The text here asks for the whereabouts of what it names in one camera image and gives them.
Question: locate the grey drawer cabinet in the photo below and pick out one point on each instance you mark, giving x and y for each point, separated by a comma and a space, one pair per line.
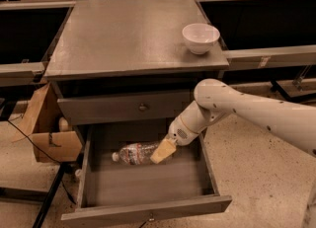
110, 47

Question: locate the wooden block structure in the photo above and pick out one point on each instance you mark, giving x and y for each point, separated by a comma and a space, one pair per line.
52, 135

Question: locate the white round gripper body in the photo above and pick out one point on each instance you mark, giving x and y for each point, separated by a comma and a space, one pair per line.
179, 132

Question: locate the clear plastic water bottle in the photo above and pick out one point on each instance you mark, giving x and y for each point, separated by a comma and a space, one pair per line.
135, 153

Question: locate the white ceramic bowl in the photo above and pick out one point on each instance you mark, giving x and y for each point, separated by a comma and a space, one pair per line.
199, 38

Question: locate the black metal leg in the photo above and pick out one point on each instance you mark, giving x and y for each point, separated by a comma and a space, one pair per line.
50, 196

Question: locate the grey top drawer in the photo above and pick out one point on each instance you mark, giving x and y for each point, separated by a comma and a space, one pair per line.
124, 107

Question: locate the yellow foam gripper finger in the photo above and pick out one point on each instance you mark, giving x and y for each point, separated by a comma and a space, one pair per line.
165, 149

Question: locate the left metal rail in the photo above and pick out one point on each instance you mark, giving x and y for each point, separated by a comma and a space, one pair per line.
20, 74

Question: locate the grey open middle drawer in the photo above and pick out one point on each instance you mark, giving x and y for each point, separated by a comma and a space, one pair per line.
114, 194

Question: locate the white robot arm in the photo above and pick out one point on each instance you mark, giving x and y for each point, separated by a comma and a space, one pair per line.
264, 154

